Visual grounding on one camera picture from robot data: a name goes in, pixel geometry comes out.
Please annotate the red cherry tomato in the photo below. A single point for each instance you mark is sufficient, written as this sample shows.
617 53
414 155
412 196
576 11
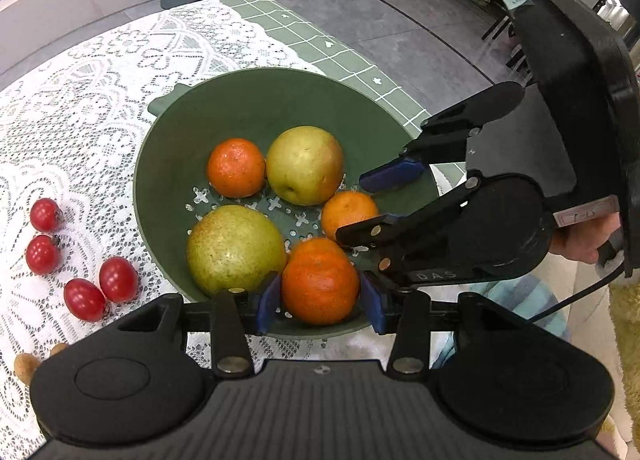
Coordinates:
84 300
118 280
46 215
42 255

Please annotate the black chair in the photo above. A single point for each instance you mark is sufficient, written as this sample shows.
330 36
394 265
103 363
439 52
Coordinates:
507 49

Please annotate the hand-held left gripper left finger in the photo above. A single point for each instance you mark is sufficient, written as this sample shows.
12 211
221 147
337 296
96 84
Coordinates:
267 302

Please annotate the orange mandarin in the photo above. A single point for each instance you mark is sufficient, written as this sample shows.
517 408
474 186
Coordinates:
320 280
350 207
236 167

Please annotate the small brown fruit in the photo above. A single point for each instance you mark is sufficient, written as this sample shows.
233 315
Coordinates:
58 349
25 366

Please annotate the yellow fuzzy cloth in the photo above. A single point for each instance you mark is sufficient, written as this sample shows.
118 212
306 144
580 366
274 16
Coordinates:
627 365

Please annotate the green checked tablecloth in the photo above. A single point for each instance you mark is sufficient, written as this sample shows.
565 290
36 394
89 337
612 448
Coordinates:
300 34

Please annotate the teal striped clothing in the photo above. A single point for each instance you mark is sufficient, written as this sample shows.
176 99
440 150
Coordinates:
525 300

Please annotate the yellow red-blushed pear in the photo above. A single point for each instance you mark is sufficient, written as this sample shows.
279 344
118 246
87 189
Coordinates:
305 164

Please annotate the person's right hand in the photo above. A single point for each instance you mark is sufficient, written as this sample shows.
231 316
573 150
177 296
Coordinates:
582 240

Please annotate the white lace tablecloth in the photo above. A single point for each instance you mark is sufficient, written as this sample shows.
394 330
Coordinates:
75 114

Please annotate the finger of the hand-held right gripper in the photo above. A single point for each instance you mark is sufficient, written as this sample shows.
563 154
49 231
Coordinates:
390 174
370 231

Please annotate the green pear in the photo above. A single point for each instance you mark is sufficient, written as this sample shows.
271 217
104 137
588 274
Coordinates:
235 250

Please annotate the green colander bowl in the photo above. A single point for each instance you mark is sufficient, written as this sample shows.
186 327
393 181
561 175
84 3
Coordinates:
190 139

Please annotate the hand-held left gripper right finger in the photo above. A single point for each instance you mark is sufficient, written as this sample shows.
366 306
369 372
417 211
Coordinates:
373 305

